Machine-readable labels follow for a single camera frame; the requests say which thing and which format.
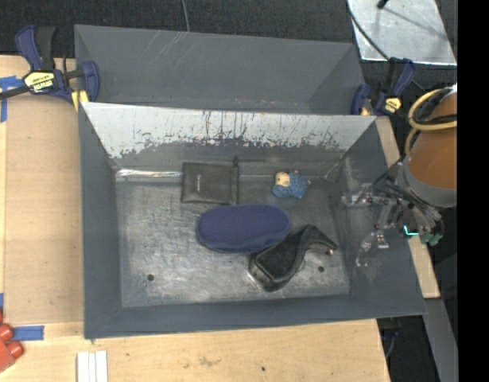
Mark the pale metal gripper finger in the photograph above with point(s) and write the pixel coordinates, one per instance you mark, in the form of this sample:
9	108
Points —
365	199
381	240

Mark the blue toy figure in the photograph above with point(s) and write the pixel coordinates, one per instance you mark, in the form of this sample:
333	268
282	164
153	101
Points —
292	185

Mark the black curved shoe-shaped object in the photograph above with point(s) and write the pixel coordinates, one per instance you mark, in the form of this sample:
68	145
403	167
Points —
278	263

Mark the blue oval case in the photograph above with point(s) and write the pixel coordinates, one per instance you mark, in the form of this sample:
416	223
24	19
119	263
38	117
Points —
242	228

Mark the dark grey cloth pouch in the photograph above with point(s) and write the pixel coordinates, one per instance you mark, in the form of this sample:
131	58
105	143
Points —
208	183

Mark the grey metal bin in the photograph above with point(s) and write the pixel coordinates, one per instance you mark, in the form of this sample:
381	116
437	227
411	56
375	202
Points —
168	253

